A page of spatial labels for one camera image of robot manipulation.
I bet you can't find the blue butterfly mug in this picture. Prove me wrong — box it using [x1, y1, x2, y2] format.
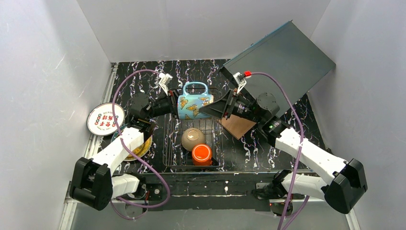
[177, 81, 214, 120]

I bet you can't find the beige ceramic bowl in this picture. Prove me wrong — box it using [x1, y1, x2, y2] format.
[181, 127, 206, 151]

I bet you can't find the orange ceramic mug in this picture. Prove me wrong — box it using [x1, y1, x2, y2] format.
[192, 144, 214, 166]

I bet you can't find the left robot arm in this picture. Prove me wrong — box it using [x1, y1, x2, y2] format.
[69, 91, 179, 210]

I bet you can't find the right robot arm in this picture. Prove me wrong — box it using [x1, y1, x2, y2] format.
[200, 90, 368, 214]

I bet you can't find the wooden base board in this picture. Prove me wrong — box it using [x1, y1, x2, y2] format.
[220, 115, 256, 139]

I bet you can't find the yellow patterned plate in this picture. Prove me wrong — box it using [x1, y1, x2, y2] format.
[124, 136, 152, 161]

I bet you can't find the dark grey tilted panel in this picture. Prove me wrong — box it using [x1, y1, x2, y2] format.
[219, 21, 336, 117]

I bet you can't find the white plate red pattern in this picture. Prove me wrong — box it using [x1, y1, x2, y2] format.
[87, 103, 125, 136]

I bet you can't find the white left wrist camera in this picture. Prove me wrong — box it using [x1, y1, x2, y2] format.
[158, 72, 173, 96]

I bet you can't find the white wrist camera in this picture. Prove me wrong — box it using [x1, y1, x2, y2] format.
[158, 72, 173, 96]
[233, 71, 252, 94]

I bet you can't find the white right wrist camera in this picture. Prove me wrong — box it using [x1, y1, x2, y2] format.
[233, 71, 252, 94]

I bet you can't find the black wire dish rack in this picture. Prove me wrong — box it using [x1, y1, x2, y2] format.
[162, 87, 223, 168]

